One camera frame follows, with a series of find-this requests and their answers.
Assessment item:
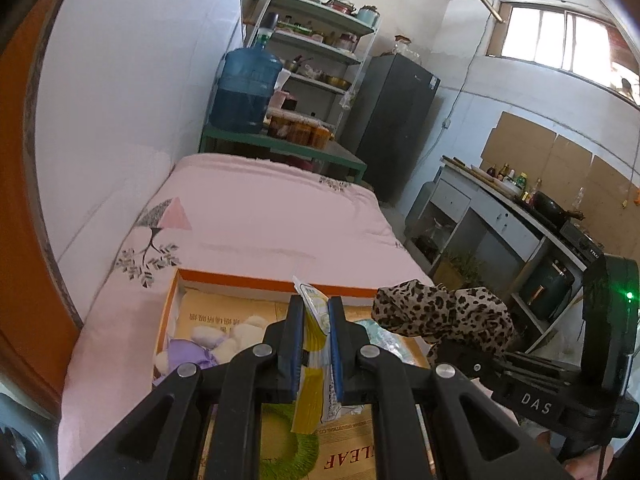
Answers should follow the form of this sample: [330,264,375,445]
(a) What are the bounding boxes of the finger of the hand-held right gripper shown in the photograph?
[432,342,507,396]

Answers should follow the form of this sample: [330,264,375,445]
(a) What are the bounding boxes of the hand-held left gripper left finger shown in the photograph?
[65,295,307,480]

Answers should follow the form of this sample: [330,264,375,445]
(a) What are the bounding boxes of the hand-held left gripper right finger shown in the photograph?
[327,296,571,480]

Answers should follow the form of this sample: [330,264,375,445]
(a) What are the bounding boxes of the yellow white packet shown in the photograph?
[290,276,351,435]

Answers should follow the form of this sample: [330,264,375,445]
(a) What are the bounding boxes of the pink white plush toy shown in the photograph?
[232,315,271,356]

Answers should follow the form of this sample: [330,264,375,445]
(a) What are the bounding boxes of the mint green wipes packet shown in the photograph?
[357,317,417,367]

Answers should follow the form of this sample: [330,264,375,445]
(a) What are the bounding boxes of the leopard print cloth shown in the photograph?
[372,280,516,361]

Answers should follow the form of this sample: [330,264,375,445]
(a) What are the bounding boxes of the orange-rimmed cardboard box tray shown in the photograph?
[150,267,436,480]

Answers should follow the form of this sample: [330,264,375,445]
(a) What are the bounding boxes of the purple plush scrunchie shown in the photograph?
[152,325,241,378]

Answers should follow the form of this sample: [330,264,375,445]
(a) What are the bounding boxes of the green fuzzy scrunchie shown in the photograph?
[260,402,321,480]

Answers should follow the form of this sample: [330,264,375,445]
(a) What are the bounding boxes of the person's right hand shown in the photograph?
[565,447,613,480]

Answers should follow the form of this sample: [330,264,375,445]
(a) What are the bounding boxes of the dark air fryer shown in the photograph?
[520,255,576,321]

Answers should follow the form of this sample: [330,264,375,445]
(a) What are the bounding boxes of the yellow planter with plant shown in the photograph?
[435,252,483,291]

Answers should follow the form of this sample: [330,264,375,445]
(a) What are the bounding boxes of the gas stove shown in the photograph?
[557,220,608,263]

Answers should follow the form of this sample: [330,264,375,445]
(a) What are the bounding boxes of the grey kitchen counter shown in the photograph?
[405,157,608,356]

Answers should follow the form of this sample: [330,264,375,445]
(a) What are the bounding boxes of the dark glass jug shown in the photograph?
[415,220,451,261]

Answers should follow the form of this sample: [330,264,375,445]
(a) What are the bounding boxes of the black wok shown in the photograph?
[532,192,586,223]

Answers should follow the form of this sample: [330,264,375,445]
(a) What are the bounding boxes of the wooden cutting board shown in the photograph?
[442,156,521,196]

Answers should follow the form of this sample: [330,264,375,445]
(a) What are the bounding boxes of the green table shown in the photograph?
[198,122,368,183]

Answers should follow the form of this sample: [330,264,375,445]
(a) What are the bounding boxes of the row of amber jars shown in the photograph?
[267,112,333,148]

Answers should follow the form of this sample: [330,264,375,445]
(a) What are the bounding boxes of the dark grey refrigerator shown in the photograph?
[340,53,442,206]

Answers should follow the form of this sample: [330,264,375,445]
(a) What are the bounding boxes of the blue water jug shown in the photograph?
[209,46,285,134]

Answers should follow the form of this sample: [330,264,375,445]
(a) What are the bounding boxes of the white metal shelf rack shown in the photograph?
[245,0,381,136]

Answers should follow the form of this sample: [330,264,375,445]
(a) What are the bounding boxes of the brown wooden door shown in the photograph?
[0,0,86,411]

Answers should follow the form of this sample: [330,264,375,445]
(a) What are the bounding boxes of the barred window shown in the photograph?
[487,0,640,106]

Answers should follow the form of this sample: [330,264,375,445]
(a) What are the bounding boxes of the water jug pump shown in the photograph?
[255,12,280,50]

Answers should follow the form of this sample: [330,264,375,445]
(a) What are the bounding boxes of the cardboard wall sheet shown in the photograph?
[580,155,640,261]
[480,111,557,176]
[540,135,593,211]

